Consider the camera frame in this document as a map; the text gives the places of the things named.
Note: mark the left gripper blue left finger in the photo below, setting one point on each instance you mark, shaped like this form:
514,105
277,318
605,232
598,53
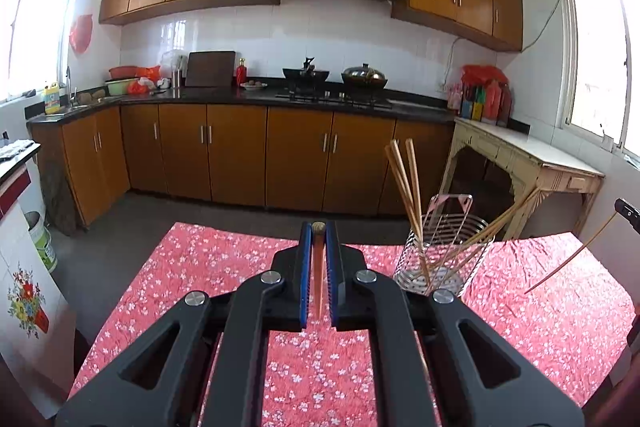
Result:
203,361

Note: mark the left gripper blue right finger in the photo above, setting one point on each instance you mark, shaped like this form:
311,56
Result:
435,361

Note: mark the wooden chopstick crossed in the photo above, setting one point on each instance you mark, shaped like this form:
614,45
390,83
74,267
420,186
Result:
571,257
492,226

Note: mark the wooden chopstick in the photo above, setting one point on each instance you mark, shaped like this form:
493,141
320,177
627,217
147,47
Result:
399,173
416,195
318,229
485,226

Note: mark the wooden chopstick extra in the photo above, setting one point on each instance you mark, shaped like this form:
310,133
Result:
412,272

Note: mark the cream wooden side table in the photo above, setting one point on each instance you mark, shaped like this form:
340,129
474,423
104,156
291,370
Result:
535,168

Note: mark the pink floral tablecloth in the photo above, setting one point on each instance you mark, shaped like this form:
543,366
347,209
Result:
573,328

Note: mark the white floral appliance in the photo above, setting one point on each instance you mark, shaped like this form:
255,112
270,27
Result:
37,324

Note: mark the dark soy sauce jug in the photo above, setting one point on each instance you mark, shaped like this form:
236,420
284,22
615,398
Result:
505,105

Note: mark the orange oil jug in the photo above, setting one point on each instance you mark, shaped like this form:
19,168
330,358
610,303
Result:
493,94

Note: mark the white plastic bucket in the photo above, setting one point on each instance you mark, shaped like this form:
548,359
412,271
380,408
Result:
42,239

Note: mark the red plastic bag on counter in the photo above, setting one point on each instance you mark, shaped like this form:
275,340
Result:
482,75

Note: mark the lower wooden base cabinets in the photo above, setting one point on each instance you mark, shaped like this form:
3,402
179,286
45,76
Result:
263,156

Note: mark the gas stove top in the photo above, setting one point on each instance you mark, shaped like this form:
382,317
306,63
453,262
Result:
336,99

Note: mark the lidded dark wok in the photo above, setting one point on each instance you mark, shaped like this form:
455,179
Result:
363,78

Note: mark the green basin with red bowl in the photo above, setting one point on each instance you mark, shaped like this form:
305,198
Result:
122,76

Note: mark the yellow detergent bottle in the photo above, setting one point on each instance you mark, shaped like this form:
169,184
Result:
51,99

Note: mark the dark wooden cutting board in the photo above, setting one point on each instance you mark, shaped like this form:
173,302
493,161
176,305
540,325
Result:
210,69

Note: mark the red sauce bottle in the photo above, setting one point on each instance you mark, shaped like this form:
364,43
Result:
241,72

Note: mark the black wok on stove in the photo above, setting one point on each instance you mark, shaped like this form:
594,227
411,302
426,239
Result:
307,77

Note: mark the wire metal utensil holder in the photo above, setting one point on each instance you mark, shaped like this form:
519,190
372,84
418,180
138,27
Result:
455,242

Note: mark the red plastic bag on wall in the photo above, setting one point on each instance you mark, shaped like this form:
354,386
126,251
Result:
81,33

